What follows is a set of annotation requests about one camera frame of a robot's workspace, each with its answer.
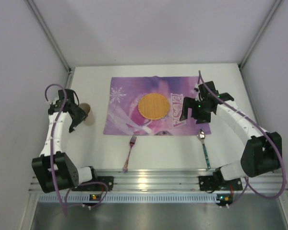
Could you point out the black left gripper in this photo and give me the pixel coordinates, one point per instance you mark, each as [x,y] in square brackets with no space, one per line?
[78,115]

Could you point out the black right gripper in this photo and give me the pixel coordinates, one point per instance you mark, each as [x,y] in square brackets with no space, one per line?
[195,109]

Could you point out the beige paper cup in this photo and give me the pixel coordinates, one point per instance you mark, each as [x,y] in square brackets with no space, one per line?
[90,119]

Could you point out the green handled metal spoon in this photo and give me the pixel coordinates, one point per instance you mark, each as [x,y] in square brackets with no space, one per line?
[201,137]

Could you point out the round woven wicker plate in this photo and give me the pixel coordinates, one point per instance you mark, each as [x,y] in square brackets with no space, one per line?
[153,106]

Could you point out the purple printed cloth placemat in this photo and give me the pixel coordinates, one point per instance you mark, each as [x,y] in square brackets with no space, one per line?
[124,118]

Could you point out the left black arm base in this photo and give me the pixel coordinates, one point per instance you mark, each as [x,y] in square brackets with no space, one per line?
[102,184]

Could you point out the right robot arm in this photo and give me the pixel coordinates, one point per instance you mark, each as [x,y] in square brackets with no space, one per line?
[262,150]

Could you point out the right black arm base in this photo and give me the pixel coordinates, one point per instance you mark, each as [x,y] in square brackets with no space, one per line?
[216,182]

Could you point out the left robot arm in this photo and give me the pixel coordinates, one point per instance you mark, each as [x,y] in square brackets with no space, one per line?
[53,163]

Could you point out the pink handled fork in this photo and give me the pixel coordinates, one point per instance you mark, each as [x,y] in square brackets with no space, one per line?
[131,144]

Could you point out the aluminium mounting rail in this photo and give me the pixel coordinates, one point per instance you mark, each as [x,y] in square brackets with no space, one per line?
[179,180]

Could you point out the perforated cable duct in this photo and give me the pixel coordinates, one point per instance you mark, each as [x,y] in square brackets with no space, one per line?
[74,198]

